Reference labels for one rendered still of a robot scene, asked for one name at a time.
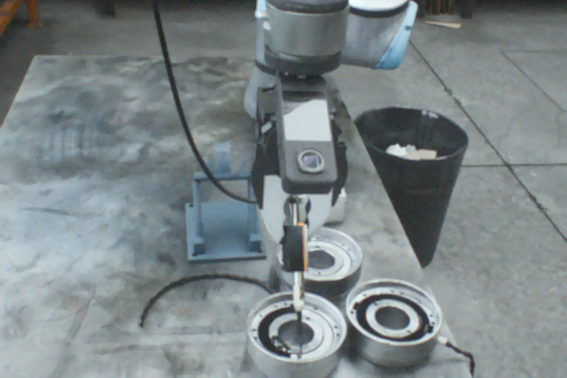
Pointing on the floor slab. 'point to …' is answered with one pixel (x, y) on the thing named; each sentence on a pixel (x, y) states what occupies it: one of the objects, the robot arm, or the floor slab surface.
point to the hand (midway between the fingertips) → (294, 236)
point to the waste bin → (415, 168)
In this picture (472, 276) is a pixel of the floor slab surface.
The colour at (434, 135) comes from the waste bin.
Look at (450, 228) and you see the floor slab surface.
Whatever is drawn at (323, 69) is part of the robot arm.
